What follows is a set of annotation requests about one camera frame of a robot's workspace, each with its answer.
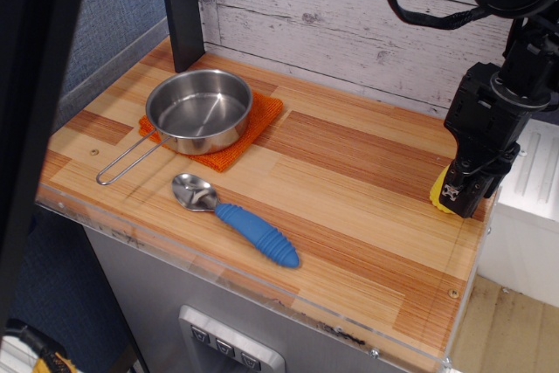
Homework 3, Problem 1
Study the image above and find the orange knitted cloth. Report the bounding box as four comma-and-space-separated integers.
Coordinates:
138, 91, 284, 174

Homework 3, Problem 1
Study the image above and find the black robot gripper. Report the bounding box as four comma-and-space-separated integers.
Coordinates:
438, 63, 533, 218

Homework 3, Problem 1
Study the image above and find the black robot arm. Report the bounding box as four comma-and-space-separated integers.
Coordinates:
438, 0, 558, 218

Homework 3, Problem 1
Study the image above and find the blue handled metal spoon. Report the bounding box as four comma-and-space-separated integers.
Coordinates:
171, 173, 300, 268

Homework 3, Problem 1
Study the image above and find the clear acrylic table guard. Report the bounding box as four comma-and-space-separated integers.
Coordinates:
37, 40, 494, 372

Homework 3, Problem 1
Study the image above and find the stainless steel pot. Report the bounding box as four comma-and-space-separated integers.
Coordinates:
96, 69, 253, 186

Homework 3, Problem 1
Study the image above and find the white aluminium side block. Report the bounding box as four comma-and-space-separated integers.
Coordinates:
498, 120, 558, 222

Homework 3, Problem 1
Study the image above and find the yellow plastic corn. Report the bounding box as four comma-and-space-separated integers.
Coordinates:
429, 166, 453, 214

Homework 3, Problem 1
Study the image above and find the yellow black object bottom left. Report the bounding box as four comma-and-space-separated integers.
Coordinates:
3, 318, 79, 373

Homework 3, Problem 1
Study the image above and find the silver button control panel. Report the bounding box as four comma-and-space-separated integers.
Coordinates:
178, 305, 286, 372

